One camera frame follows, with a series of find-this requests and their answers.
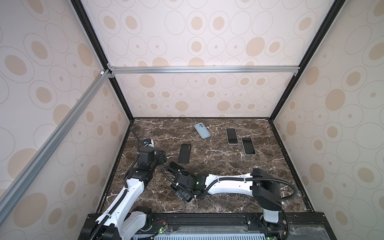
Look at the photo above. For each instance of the horizontal aluminium frame bar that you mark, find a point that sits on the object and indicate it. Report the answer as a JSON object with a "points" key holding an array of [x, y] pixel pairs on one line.
{"points": [[210, 70]]}

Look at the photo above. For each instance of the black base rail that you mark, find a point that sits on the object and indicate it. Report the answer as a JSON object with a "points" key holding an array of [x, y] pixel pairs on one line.
{"points": [[229, 226]]}

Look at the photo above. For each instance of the white-edged phone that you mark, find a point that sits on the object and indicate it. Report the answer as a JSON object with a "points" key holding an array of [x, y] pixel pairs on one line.
{"points": [[232, 136]]}

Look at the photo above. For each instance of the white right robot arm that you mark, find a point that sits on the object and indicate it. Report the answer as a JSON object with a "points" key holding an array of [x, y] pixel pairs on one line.
{"points": [[258, 184]]}

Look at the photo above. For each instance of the black phone case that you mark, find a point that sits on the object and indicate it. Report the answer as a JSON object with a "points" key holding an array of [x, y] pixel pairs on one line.
{"points": [[184, 154]]}

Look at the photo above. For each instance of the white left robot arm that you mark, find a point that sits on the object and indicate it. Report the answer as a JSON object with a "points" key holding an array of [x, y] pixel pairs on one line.
{"points": [[120, 221]]}

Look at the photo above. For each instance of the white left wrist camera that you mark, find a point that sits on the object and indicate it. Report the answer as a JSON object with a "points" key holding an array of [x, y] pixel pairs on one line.
{"points": [[148, 142]]}

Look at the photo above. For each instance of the blue-edged phone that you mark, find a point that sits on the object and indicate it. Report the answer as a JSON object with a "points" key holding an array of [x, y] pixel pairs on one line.
{"points": [[248, 145]]}

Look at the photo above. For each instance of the purple-edged phone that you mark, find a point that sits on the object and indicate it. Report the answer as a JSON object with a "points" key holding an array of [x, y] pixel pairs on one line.
{"points": [[177, 169]]}

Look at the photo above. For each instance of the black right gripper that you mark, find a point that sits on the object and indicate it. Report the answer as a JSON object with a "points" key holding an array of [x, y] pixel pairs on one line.
{"points": [[180, 195]]}

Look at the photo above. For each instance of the diagonal aluminium frame bar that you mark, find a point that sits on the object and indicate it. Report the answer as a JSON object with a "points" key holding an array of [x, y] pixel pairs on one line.
{"points": [[21, 184]]}

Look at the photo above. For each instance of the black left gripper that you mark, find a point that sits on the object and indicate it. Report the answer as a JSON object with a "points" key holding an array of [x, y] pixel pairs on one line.
{"points": [[161, 155]]}

